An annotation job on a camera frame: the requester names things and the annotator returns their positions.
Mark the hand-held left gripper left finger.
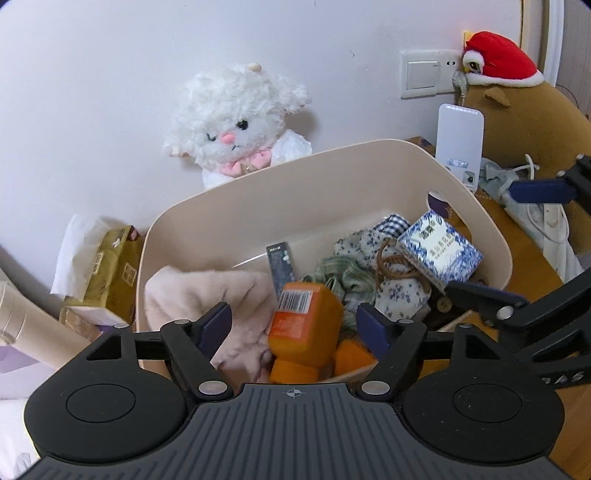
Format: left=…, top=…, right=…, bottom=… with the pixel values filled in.
left=85, top=302, right=234, bottom=400

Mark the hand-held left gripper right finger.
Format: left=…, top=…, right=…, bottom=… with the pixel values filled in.
left=356, top=302, right=509, bottom=398

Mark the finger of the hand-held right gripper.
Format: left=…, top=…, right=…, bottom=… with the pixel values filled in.
left=508, top=156, right=591, bottom=206
left=445, top=281, right=532, bottom=326

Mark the beige fleece cloth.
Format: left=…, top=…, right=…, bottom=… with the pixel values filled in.
left=144, top=267, right=280, bottom=384

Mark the orange plush toy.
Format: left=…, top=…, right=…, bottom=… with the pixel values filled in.
left=268, top=281, right=377, bottom=385

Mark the blue patterned tissue pack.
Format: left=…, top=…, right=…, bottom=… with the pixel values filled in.
left=396, top=209, right=485, bottom=294

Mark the beige plastic storage bin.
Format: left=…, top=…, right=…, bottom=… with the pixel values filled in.
left=136, top=138, right=513, bottom=384

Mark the wooden desktop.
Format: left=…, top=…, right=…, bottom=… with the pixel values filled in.
left=406, top=136, right=591, bottom=480

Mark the grey cloth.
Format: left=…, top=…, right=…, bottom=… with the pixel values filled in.
left=478, top=159, right=514, bottom=205

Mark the green plaid cloth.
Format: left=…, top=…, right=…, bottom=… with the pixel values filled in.
left=302, top=256, right=377, bottom=308

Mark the brown plush with red hat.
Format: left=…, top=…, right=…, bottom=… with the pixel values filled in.
left=462, top=30, right=591, bottom=278

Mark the dark blue flat pack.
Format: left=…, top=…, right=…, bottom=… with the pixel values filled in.
left=265, top=241, right=297, bottom=301

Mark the white upright device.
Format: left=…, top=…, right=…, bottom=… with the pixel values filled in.
left=434, top=104, right=485, bottom=192

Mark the blue checkered cloth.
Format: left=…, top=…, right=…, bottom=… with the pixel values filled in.
left=373, top=213, right=411, bottom=241

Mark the gold tissue box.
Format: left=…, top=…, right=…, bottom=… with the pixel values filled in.
left=60, top=225, right=144, bottom=328

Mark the white tissue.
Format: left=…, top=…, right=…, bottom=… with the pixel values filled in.
left=50, top=213, right=116, bottom=296

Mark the cream thermos bottle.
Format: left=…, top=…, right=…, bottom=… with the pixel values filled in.
left=0, top=281, right=100, bottom=370

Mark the lilac headboard panel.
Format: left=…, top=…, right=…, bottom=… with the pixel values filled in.
left=0, top=346, right=61, bottom=402

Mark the white lamb plush toy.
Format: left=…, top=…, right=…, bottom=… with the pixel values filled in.
left=163, top=62, right=314, bottom=191

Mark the printed bed sheet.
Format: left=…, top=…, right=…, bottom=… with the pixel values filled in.
left=0, top=399, right=42, bottom=480

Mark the white cable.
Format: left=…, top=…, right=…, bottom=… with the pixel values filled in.
left=480, top=154, right=543, bottom=182

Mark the blue floral drawstring pouch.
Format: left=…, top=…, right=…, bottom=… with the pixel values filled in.
left=335, top=228, right=432, bottom=324

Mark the white wall plug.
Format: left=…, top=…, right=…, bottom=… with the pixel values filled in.
left=452, top=69, right=470, bottom=108

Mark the white wall switch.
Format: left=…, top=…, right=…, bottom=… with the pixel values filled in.
left=399, top=47, right=462, bottom=100

